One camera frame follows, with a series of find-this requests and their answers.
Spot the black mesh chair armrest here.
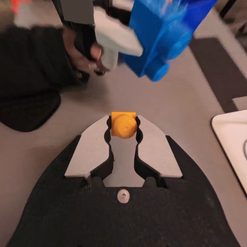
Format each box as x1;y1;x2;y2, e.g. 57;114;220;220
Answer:
0;91;62;132

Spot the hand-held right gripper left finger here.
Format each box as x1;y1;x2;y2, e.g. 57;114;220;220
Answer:
64;115;114;184

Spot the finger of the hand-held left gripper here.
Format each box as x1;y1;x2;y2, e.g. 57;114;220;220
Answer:
94;7;143;57

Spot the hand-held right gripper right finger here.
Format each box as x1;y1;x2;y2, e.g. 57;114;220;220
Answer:
134;115;183;183

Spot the blue two-stud block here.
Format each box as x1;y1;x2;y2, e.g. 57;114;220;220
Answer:
122;4;193;82

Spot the person's left hand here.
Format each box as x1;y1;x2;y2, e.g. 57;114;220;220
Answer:
63;28;105;76

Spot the orange traffic cone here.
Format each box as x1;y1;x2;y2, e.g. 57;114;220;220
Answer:
10;0;32;13

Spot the white document stand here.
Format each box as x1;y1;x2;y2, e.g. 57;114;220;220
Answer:
211;110;247;195

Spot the yellow single-stud block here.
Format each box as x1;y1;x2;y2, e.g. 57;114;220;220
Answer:
111;112;138;139

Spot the grey wood-edged table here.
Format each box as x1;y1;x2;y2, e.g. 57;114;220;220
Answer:
14;0;64;29

